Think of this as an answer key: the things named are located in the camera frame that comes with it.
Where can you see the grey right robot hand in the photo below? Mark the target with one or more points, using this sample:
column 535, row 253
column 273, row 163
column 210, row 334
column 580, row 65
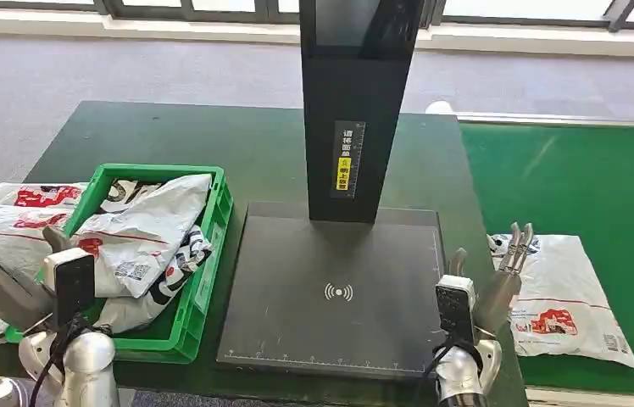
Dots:
column 496, row 303

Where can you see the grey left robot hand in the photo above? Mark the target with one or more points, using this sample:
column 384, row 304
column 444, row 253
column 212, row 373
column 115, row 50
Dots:
column 8, row 298

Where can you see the green conveyor belt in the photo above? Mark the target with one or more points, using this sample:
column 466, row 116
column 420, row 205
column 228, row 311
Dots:
column 575, row 180

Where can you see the green plastic crate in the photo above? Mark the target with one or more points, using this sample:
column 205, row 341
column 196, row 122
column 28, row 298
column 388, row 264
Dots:
column 204, row 269

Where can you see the black scanner stand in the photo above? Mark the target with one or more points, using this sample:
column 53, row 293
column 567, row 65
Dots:
column 294, row 303

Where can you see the white round knob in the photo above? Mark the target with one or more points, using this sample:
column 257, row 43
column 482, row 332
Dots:
column 439, row 108

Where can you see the black and yellow label sticker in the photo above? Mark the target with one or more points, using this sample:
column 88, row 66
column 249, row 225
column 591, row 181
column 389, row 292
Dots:
column 348, row 146

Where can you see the white window sill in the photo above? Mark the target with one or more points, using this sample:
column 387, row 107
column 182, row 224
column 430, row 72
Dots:
column 182, row 28

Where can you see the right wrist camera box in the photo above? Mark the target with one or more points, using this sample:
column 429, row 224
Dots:
column 454, row 309

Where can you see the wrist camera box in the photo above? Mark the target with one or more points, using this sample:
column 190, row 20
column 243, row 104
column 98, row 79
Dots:
column 454, row 309
column 72, row 286

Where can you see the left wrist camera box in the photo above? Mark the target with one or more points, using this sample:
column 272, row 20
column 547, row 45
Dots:
column 72, row 286

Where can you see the silver conveyor frame rail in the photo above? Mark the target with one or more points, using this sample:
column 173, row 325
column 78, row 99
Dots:
column 603, row 398
column 564, row 119

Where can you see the dark window frame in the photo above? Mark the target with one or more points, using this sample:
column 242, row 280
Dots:
column 182, row 8

